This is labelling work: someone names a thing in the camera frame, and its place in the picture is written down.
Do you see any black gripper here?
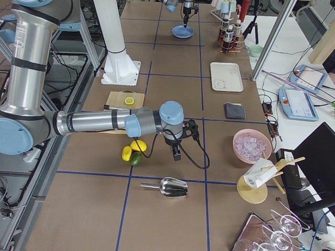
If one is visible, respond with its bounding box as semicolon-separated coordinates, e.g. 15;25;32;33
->
163;130;182;161
183;0;194;28

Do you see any blue plate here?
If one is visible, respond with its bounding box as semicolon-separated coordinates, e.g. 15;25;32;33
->
172;25;194;39

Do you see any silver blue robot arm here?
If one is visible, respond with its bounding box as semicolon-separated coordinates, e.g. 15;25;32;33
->
1;1;185;155
161;0;197;28

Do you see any yellow lemon far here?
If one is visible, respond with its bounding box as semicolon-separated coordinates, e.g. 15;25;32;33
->
130;140;147;152

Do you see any yellow lemon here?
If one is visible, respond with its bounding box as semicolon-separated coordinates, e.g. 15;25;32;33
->
121;145;132;162
130;140;147;152

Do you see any metal ice scoop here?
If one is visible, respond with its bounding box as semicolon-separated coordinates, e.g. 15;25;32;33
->
140;177;188;198

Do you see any dark bottle white cap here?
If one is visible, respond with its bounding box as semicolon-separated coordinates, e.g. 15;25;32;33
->
218;18;229;42

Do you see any green lime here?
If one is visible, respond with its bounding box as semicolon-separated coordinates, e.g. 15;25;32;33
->
129;152;142;166

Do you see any yellow lemon near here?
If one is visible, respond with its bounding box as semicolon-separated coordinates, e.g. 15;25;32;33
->
121;145;132;162

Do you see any black tripod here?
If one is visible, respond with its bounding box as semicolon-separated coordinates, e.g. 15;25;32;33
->
242;0;260;44

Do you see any grey folded cloth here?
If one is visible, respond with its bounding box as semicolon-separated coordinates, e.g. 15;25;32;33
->
224;102;246;119

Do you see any lemon half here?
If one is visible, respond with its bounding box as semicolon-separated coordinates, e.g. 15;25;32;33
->
124;97;135;106

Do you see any wooden cutting board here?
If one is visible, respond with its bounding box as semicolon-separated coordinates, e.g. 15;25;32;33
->
103;91;145;134

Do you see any cream bear tray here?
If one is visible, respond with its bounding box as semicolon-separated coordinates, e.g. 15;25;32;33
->
210;62;243;92

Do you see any pink bowl of ice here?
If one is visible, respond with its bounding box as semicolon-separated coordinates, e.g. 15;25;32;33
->
232;129;272;164

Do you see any green small bowl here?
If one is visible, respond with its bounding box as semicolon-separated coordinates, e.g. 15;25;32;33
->
249;44;263;58

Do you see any white carton box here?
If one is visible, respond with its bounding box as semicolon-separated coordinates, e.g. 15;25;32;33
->
243;158;277;189

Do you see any wooden cup stand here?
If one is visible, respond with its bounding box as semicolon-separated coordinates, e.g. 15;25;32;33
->
237;157;305;204

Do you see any blue teach pendant near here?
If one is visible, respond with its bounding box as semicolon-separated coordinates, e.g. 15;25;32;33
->
278;87;319;121

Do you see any blue teach pendant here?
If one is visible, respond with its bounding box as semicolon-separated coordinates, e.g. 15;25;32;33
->
289;64;328;94
278;87;319;121

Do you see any blue teach pendant far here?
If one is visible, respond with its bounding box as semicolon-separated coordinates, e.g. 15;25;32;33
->
289;64;328;94

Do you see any black monitor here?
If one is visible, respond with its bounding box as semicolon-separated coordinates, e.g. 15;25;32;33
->
282;122;334;216

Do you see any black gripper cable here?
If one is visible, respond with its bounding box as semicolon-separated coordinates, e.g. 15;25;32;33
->
135;130;210;169

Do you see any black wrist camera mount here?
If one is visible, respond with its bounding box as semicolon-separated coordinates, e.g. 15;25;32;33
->
181;119;199;141

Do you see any copper wire bottle rack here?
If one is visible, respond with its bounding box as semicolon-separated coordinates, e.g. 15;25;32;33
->
218;32;246;53

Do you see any black handled knife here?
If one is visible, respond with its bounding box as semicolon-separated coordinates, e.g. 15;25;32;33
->
103;105;125;110

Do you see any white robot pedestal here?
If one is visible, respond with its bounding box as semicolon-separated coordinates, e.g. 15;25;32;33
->
94;0;141;86

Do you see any aluminium frame post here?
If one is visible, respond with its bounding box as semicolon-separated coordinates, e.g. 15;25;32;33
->
251;0;297;81

